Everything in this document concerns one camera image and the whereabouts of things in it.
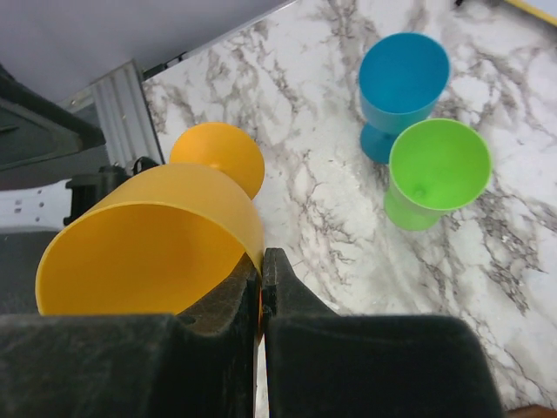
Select aluminium frame rail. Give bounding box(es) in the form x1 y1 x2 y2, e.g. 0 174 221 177
58 60 164 169

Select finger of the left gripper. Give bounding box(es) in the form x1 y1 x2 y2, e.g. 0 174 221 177
1 68 105 171

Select blue plastic wine glass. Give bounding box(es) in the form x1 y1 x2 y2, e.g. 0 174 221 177
358 32 450 164

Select small framed whiteboard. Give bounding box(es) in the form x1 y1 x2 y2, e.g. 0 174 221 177
507 0 557 26

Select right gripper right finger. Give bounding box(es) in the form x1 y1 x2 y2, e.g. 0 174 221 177
263 248 504 417

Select green plastic wine glass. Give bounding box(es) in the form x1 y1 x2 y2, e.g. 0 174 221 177
384 118 493 231

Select yellow plastic wine glass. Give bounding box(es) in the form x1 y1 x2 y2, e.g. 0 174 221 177
35 122 265 315

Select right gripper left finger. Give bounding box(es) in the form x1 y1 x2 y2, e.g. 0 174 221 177
1 257 259 417

